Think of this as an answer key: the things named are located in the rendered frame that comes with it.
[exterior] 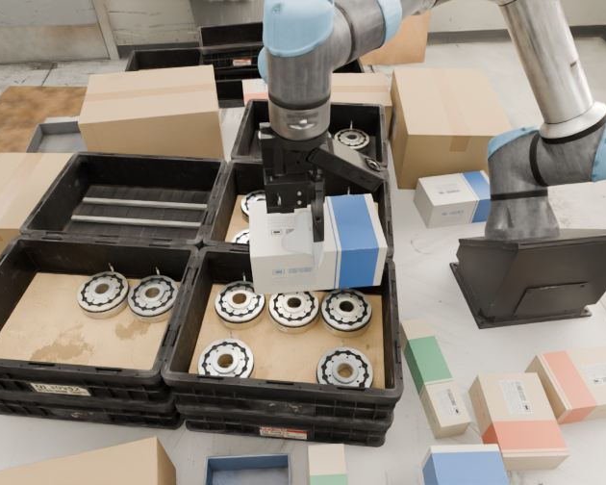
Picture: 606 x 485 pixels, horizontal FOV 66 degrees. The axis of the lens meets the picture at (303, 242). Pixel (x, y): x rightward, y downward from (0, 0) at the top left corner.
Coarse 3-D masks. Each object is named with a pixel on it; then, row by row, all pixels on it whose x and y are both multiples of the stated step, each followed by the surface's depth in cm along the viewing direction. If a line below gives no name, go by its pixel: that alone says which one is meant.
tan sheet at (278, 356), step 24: (216, 288) 101; (216, 336) 93; (240, 336) 93; (264, 336) 93; (288, 336) 93; (312, 336) 93; (336, 336) 93; (360, 336) 93; (192, 360) 89; (264, 360) 89; (288, 360) 89; (312, 360) 89; (384, 384) 86
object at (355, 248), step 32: (256, 224) 71; (288, 224) 71; (352, 224) 71; (256, 256) 67; (288, 256) 67; (352, 256) 69; (384, 256) 69; (256, 288) 72; (288, 288) 72; (320, 288) 73
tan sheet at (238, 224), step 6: (240, 198) 121; (240, 204) 120; (234, 210) 118; (240, 210) 118; (234, 216) 117; (240, 216) 117; (234, 222) 115; (240, 222) 115; (246, 222) 115; (228, 228) 114; (234, 228) 114; (240, 228) 114; (246, 228) 114; (228, 234) 112; (234, 234) 112; (228, 240) 111
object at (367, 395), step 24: (384, 264) 93; (192, 288) 88; (168, 360) 78; (168, 384) 77; (192, 384) 76; (216, 384) 75; (240, 384) 75; (264, 384) 75; (288, 384) 76; (312, 384) 75
